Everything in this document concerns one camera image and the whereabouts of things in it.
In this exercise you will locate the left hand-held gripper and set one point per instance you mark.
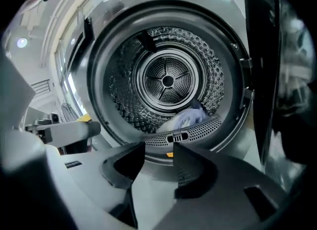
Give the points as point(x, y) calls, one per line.
point(15, 100)

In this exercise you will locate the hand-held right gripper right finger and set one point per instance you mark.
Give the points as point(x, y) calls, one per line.
point(223, 199)

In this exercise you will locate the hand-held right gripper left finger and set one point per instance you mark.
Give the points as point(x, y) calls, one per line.
point(99, 189)

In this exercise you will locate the grey front-load washing machine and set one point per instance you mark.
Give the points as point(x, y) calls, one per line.
point(119, 130)

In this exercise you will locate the blue and white clothes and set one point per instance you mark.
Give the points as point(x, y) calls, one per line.
point(184, 121)

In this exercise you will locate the dark round machine door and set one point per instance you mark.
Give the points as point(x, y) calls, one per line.
point(262, 51)

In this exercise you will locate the yellow object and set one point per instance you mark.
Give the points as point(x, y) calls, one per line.
point(84, 118)

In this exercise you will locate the round ceiling light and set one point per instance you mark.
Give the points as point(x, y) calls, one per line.
point(21, 42)
point(72, 41)

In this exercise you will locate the white wall air vent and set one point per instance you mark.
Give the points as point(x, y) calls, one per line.
point(41, 87)

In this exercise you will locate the large window frame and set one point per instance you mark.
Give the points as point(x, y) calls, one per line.
point(67, 58)

